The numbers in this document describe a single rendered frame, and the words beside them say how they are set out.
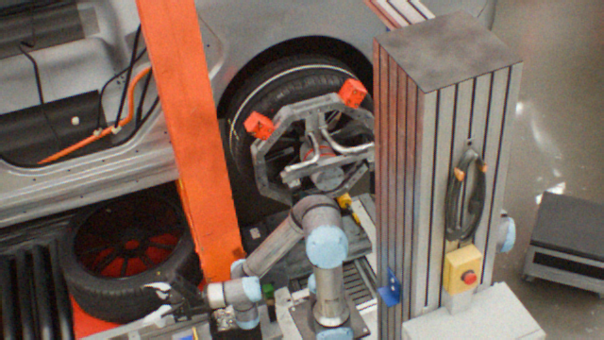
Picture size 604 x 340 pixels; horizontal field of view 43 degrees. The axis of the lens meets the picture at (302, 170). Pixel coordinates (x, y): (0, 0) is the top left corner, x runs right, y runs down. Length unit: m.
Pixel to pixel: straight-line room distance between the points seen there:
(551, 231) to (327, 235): 1.78
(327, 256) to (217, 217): 0.82
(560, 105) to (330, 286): 2.95
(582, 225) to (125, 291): 2.09
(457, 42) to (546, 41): 3.73
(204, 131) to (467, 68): 1.14
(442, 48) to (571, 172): 2.81
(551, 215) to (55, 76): 2.48
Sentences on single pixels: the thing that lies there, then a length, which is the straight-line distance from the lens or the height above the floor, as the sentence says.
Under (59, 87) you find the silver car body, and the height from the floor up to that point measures 0.86.
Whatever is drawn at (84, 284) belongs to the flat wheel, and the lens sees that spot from 3.45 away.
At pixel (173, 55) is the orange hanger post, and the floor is 1.72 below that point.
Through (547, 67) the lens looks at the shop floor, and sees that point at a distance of 5.27.
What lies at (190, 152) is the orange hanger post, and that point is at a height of 1.32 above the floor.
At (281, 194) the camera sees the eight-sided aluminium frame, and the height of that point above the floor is 0.70.
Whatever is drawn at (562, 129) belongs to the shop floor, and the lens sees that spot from 4.79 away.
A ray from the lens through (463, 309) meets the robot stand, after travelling 2.24.
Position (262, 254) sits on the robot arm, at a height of 1.25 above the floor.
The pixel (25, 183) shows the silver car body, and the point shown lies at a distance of 3.34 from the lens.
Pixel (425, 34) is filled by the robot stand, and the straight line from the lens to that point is 1.83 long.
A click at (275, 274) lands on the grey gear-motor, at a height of 0.37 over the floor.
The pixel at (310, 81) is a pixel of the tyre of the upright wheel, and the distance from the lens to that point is 3.12.
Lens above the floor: 3.04
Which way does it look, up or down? 43 degrees down
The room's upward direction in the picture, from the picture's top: 6 degrees counter-clockwise
